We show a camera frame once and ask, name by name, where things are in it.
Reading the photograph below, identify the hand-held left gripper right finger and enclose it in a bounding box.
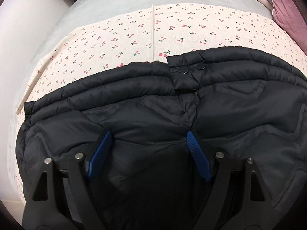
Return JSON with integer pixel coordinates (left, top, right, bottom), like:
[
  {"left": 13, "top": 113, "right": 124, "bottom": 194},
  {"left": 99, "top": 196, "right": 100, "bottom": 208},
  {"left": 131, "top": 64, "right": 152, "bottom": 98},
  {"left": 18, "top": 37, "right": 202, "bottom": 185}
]
[{"left": 185, "top": 131, "right": 279, "bottom": 230}]

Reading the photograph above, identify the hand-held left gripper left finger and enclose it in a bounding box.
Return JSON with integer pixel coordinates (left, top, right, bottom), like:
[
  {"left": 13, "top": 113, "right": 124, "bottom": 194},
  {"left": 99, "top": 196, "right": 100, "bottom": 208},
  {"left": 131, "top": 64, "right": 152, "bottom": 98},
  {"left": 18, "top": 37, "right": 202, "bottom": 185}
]
[{"left": 23, "top": 131, "right": 113, "bottom": 230}]

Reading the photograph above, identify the black quilted jacket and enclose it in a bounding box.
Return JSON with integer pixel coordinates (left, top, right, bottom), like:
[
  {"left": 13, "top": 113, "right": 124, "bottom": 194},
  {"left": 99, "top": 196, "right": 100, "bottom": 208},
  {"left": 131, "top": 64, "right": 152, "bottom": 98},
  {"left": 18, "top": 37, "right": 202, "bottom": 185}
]
[{"left": 16, "top": 45, "right": 307, "bottom": 230}]

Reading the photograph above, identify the pink velvet pillow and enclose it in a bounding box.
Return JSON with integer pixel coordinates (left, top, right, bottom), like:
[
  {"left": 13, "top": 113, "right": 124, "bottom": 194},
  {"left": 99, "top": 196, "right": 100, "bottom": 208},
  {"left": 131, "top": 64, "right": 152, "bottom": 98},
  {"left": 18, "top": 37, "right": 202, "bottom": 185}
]
[{"left": 267, "top": 0, "right": 304, "bottom": 46}]

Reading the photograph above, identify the cherry print bed sheet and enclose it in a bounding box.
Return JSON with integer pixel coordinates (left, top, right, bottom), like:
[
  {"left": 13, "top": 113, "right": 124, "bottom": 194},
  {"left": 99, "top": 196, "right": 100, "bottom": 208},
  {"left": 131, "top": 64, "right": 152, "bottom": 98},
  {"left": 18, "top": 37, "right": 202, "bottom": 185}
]
[{"left": 7, "top": 3, "right": 307, "bottom": 197}]

